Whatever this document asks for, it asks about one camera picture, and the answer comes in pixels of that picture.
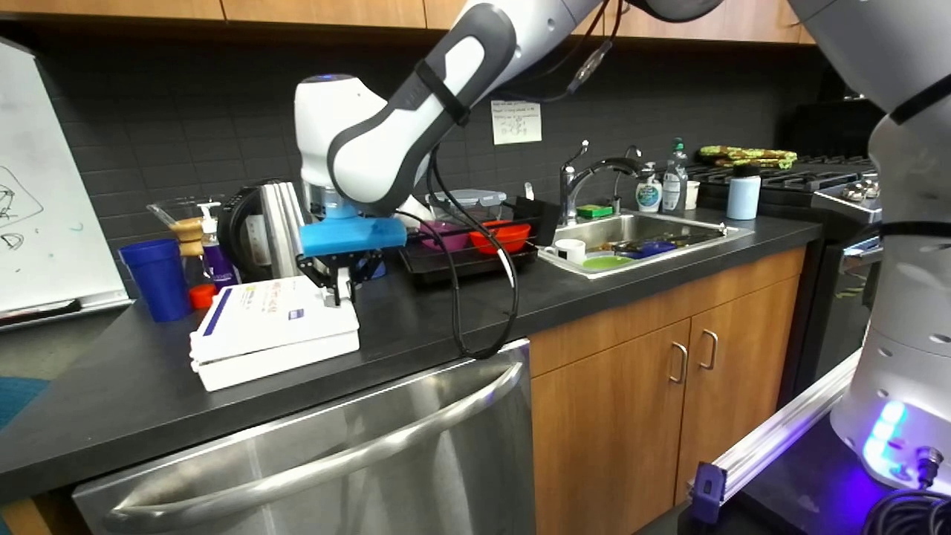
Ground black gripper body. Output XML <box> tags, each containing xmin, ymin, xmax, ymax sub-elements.
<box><xmin>296</xmin><ymin>254</ymin><xmax>384</xmax><ymax>304</ymax></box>

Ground white first aid box lid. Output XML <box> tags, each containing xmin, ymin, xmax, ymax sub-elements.
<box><xmin>191</xmin><ymin>278</ymin><xmax>359</xmax><ymax>362</ymax></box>

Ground white first aid box base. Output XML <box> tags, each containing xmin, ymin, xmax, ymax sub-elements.
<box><xmin>191</xmin><ymin>333</ymin><xmax>359</xmax><ymax>394</ymax></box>

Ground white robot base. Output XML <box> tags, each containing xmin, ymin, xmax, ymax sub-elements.
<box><xmin>791</xmin><ymin>0</ymin><xmax>951</xmax><ymax>493</ymax></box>

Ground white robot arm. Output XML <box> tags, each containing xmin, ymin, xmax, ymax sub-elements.
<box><xmin>293</xmin><ymin>0</ymin><xmax>598</xmax><ymax>288</ymax></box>

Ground black dish rack tray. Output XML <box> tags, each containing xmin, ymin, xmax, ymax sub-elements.
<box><xmin>397</xmin><ymin>235</ymin><xmax>506</xmax><ymax>288</ymax></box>

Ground purple bowl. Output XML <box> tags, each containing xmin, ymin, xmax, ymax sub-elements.
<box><xmin>420</xmin><ymin>221</ymin><xmax>466</xmax><ymax>254</ymax></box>

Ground stainless steel electric kettle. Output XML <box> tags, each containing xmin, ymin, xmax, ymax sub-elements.
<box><xmin>219</xmin><ymin>183</ymin><xmax>304</xmax><ymax>284</ymax></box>

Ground red bowl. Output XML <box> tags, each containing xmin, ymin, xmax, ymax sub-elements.
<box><xmin>466</xmin><ymin>221</ymin><xmax>533</xmax><ymax>255</ymax></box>

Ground purple soap bottle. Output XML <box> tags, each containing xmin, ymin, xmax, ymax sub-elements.
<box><xmin>198</xmin><ymin>203</ymin><xmax>237</xmax><ymax>288</ymax></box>

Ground glass jar with cork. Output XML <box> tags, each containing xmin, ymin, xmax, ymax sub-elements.
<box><xmin>148</xmin><ymin>196</ymin><xmax>204</xmax><ymax>285</ymax></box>

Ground white mug in sink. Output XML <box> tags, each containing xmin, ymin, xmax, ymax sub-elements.
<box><xmin>555</xmin><ymin>238</ymin><xmax>586</xmax><ymax>264</ymax></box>

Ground stainless steel dishwasher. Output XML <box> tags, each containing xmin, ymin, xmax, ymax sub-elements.
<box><xmin>73</xmin><ymin>343</ymin><xmax>534</xmax><ymax>535</ymax></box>

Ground chrome faucet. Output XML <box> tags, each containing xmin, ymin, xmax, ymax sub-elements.
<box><xmin>558</xmin><ymin>141</ymin><xmax>638</xmax><ymax>227</ymax></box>

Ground blue plastic cup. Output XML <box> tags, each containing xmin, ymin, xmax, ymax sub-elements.
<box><xmin>118</xmin><ymin>238</ymin><xmax>191</xmax><ymax>324</ymax></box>

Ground green sponge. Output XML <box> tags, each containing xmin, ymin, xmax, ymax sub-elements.
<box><xmin>577</xmin><ymin>206</ymin><xmax>614</xmax><ymax>221</ymax></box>

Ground green bowl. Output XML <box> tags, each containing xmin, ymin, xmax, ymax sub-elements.
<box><xmin>579</xmin><ymin>255</ymin><xmax>631</xmax><ymax>273</ymax></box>

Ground stainless steel sink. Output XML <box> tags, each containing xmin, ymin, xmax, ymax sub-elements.
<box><xmin>539</xmin><ymin>212</ymin><xmax>745</xmax><ymax>281</ymax></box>

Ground hand soap pump bottle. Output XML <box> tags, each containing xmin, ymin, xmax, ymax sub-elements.
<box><xmin>635</xmin><ymin>163</ymin><xmax>662</xmax><ymax>214</ymax></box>

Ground wooden base cabinet doors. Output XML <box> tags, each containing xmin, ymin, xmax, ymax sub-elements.
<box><xmin>530</xmin><ymin>249</ymin><xmax>805</xmax><ymax>535</ymax></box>

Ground green capped dish soap bottle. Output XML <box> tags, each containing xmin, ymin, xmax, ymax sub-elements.
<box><xmin>662</xmin><ymin>141</ymin><xmax>690</xmax><ymax>214</ymax></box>

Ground whiteboard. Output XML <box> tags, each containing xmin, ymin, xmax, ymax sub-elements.
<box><xmin>0</xmin><ymin>41</ymin><xmax>130</xmax><ymax>328</ymax></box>

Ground blue floor mat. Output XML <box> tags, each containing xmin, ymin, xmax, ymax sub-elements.
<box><xmin>0</xmin><ymin>379</ymin><xmax>47</xmax><ymax>429</ymax></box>

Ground light blue canister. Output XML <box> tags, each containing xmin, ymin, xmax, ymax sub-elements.
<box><xmin>724</xmin><ymin>174</ymin><xmax>761</xmax><ymax>224</ymax></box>

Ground wooden upper cabinets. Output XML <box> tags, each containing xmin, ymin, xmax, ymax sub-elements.
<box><xmin>0</xmin><ymin>0</ymin><xmax>811</xmax><ymax>44</ymax></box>

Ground black gas stove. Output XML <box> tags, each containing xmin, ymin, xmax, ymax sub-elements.
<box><xmin>696</xmin><ymin>147</ymin><xmax>882</xmax><ymax>401</ymax></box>

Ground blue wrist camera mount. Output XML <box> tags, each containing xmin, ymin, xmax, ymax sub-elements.
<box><xmin>301</xmin><ymin>214</ymin><xmax>406</xmax><ymax>255</ymax></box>

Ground white paper wall notice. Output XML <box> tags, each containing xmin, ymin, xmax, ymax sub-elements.
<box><xmin>490</xmin><ymin>102</ymin><xmax>540</xmax><ymax>147</ymax></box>

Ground aluminium rail with blue cap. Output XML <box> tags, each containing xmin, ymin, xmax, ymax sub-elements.
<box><xmin>686</xmin><ymin>355</ymin><xmax>858</xmax><ymax>523</ymax></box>

